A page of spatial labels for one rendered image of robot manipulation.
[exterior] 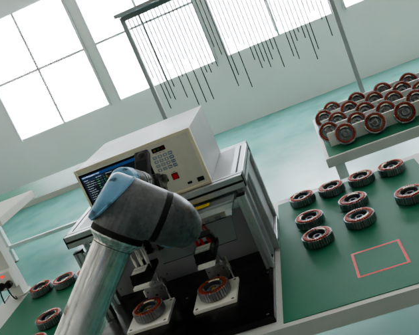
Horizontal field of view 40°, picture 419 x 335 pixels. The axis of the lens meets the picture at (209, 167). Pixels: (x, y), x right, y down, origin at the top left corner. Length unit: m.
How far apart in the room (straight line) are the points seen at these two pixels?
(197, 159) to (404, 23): 6.60
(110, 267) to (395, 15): 7.33
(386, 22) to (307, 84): 1.31
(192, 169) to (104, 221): 0.77
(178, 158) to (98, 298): 0.81
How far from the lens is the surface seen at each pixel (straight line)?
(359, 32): 8.20
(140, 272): 2.01
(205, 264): 1.93
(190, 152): 1.90
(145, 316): 1.97
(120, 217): 1.18
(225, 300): 1.88
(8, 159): 9.33
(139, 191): 1.18
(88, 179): 2.01
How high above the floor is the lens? 1.63
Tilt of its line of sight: 14 degrees down
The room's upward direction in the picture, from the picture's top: 23 degrees counter-clockwise
